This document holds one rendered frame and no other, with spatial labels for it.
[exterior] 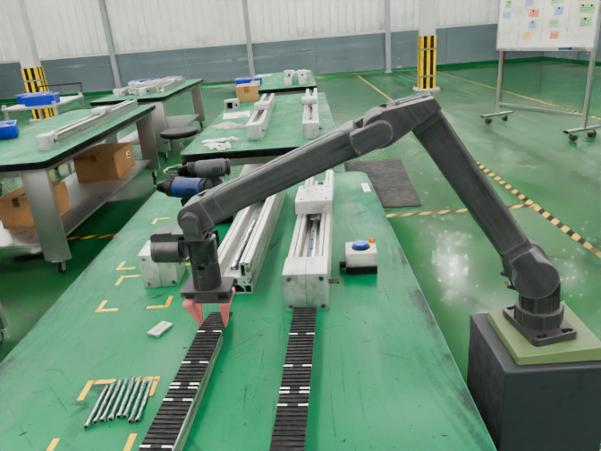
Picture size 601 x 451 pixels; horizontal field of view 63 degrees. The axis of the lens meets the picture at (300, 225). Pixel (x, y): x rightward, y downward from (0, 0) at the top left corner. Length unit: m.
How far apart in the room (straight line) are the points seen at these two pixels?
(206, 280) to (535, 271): 0.61
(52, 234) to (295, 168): 2.78
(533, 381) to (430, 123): 0.50
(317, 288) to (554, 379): 0.49
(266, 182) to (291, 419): 0.40
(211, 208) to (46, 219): 2.63
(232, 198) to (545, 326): 0.63
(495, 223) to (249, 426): 0.54
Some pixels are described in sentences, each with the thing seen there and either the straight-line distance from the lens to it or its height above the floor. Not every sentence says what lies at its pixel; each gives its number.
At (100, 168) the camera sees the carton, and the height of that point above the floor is 0.34.
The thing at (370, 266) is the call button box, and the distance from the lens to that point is 1.27.
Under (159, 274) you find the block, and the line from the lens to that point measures 1.33.
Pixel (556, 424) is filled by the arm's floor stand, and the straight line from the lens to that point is 1.11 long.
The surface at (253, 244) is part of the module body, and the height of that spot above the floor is 0.86.
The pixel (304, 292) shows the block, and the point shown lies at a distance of 1.11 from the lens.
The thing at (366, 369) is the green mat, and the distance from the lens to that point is 0.96.
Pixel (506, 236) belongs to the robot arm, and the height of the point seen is 1.01.
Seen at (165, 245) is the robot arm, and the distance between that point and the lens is 1.00.
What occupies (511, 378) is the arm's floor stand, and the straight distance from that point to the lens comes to 1.00.
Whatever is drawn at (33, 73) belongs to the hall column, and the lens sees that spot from 12.26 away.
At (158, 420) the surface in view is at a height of 0.81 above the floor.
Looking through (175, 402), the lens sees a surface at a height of 0.81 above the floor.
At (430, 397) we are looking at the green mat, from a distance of 0.91.
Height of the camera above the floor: 1.37
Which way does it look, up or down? 21 degrees down
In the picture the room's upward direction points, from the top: 5 degrees counter-clockwise
